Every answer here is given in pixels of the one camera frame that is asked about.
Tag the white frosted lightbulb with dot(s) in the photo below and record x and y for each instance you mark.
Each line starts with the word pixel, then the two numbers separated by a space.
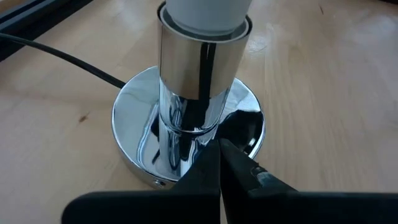
pixel 208 15

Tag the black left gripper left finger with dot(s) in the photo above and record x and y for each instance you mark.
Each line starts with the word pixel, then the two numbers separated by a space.
pixel 186 202

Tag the chrome lamp socket base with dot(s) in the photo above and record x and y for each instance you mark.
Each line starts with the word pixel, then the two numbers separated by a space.
pixel 186 93

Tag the black table edge rail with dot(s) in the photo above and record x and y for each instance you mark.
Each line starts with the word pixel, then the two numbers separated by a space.
pixel 31 21

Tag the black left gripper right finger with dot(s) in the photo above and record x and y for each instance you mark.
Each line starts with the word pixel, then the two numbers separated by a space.
pixel 264 202

